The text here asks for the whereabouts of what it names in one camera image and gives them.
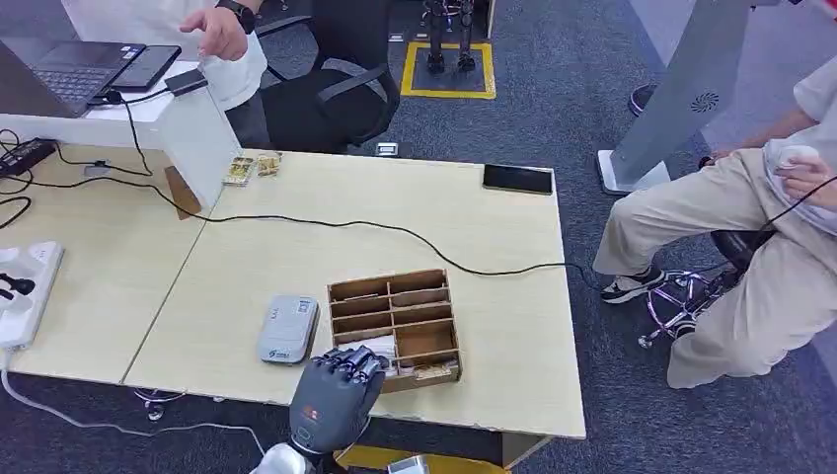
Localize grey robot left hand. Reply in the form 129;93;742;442
288;347;392;458

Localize white card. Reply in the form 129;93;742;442
340;335;399;377

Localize wooden card box with slots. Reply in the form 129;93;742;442
326;269;465;395

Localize grey card reader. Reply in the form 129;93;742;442
256;294;323;366

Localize stack of printed cards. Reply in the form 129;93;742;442
396;361;460;383

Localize yellow floor tape strip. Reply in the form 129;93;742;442
333;443;512;474

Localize chrome chair base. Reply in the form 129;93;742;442
133;388;189;423

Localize black phone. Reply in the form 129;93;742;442
482;163;555;197

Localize black office chair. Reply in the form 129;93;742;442
253;0;402;156

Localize white desk riser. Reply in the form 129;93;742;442
0;60;244;212

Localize white power strip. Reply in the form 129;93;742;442
0;240;65;351

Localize black plug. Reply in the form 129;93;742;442
0;273;38;301

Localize small black adapter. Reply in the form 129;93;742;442
163;68;210;98

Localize chrome stool with black seat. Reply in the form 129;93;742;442
637;228;780;350

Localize black robot legs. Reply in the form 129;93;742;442
419;0;478;74

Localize black tablet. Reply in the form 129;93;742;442
110;44;183;94

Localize black power brick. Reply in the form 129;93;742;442
0;137;59;179

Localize black wristwatch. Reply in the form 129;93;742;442
214;0;259;36

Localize standing person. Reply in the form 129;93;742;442
60;0;273;149

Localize dark laptop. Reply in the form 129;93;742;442
0;38;147;119

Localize dark shoe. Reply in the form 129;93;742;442
627;82;657;118

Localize seated person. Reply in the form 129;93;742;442
592;55;837;391

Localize white kiosk stand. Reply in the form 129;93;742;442
595;0;754;197

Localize white round object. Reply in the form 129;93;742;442
774;144;822;174

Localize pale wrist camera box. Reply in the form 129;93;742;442
386;454;430;474

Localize long black cable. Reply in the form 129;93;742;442
0;175;599;283

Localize white power strip cable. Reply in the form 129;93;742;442
0;350;266;456

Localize black laptop cable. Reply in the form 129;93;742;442
86;90;173;178

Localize looped black cable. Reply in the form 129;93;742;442
0;195;33;231

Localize black cable at stool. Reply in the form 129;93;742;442
758;175;837;249

